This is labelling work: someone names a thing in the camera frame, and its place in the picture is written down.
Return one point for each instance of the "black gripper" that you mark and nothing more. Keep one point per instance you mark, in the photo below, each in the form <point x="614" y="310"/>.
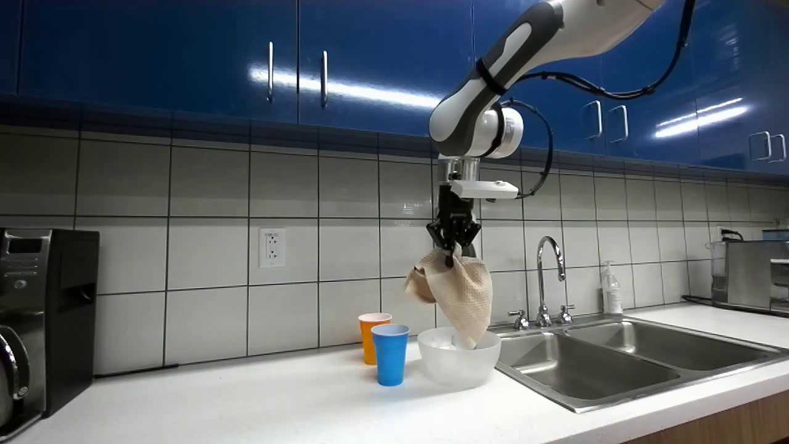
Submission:
<point x="457" y="213"/>

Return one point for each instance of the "white cloth towel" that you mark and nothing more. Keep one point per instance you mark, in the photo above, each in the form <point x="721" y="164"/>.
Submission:
<point x="460" y="291"/>

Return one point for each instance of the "clear plastic bowl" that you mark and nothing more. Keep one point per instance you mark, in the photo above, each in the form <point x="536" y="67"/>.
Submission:
<point x="457" y="366"/>

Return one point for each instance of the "chrome gooseneck faucet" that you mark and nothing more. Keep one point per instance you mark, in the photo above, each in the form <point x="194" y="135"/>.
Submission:
<point x="541" y="280"/>

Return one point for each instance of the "chrome faucet knob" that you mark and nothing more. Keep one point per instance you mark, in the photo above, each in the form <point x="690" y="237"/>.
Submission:
<point x="565" y="315"/>
<point x="518" y="320"/>

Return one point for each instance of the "orange plastic cup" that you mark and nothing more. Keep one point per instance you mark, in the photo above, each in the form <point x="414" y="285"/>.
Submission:
<point x="367" y="333"/>

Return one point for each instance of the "blue plastic cup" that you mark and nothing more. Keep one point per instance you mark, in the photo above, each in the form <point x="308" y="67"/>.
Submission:
<point x="391" y="358"/>

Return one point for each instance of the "stainless steel double sink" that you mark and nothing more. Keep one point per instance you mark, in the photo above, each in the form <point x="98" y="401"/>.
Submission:
<point x="625" y="360"/>

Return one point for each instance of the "stainless steel countertop appliance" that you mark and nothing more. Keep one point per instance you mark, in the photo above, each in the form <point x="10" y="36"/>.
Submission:
<point x="747" y="274"/>

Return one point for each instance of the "black drip coffee maker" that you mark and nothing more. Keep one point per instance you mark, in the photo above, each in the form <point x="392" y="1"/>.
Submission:
<point x="70" y="312"/>

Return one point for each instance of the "stainless steel coffee carafe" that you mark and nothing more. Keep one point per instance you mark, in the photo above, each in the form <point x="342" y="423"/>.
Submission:
<point x="9" y="370"/>

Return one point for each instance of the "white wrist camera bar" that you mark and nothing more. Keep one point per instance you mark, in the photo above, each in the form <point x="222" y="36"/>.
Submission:
<point x="483" y="190"/>

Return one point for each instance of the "white wall power outlet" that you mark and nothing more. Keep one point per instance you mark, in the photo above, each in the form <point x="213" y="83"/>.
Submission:
<point x="273" y="248"/>

